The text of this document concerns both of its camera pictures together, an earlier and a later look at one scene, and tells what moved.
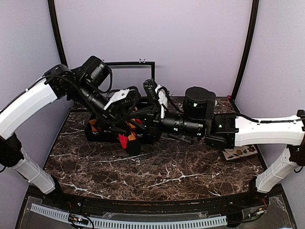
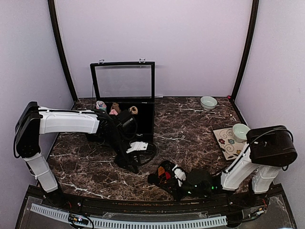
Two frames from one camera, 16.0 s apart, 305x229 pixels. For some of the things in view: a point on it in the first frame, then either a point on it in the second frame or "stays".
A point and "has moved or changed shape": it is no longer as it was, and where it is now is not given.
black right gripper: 151,113 to 178,195
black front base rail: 81,202 stays
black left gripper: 116,117 to 129,159
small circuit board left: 76,218 stays
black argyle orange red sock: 129,143 has moved or changed shape
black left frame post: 58,33 stays
